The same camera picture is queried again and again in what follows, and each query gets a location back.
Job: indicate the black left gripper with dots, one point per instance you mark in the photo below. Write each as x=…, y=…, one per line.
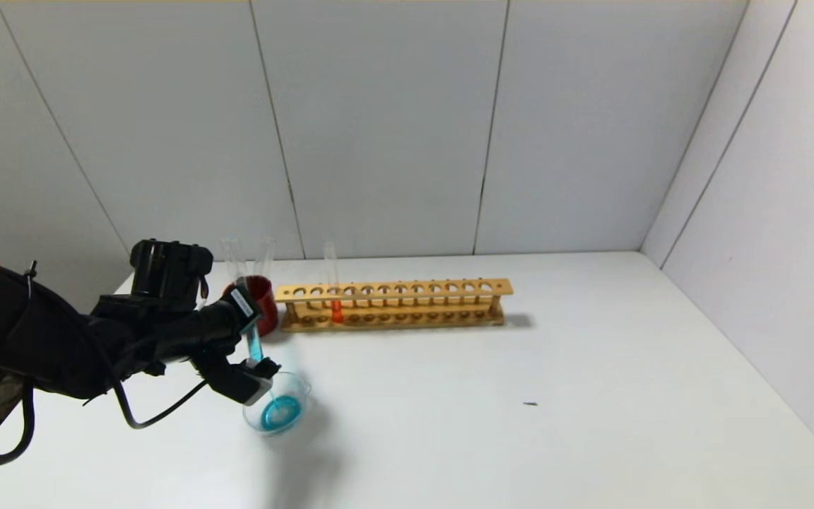
x=244, y=305

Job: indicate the test tube with blue pigment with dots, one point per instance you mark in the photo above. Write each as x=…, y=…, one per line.
x=255, y=346

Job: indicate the test tube with red pigment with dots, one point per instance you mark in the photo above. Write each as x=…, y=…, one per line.
x=337, y=311

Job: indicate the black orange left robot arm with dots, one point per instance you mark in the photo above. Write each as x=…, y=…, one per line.
x=25, y=339

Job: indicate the wooden test tube rack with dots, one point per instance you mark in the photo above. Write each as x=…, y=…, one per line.
x=284, y=293

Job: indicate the empty glass test tube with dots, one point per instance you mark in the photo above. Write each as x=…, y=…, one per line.
x=232, y=258
x=266, y=256

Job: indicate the dark red plastic cup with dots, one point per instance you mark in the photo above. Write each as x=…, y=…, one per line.
x=269, y=311

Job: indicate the clear glass beaker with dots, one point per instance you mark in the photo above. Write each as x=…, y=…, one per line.
x=301, y=396

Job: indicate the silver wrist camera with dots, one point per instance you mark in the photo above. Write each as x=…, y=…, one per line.
x=257, y=394

